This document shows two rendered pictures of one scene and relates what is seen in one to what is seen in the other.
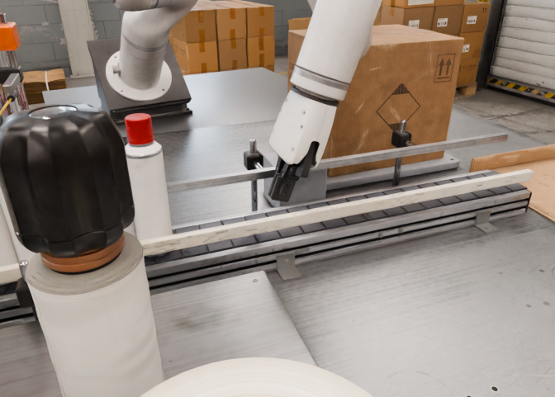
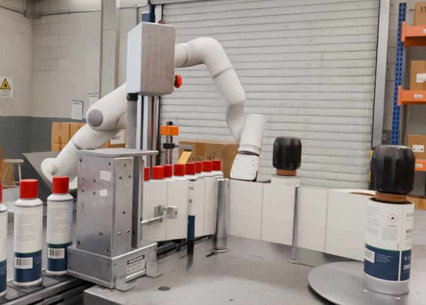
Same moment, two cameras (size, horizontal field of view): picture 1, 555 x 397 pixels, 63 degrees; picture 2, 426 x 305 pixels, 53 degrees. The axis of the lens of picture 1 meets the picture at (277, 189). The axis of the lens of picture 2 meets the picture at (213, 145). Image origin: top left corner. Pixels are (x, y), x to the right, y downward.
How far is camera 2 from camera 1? 121 cm
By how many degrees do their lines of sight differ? 44
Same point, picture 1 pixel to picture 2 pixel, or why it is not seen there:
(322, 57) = (255, 140)
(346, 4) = (260, 123)
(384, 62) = (234, 151)
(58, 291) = (296, 178)
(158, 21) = (101, 138)
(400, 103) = not seen: hidden behind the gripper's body
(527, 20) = (175, 154)
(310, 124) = (256, 163)
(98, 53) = (32, 161)
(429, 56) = not seen: hidden behind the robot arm
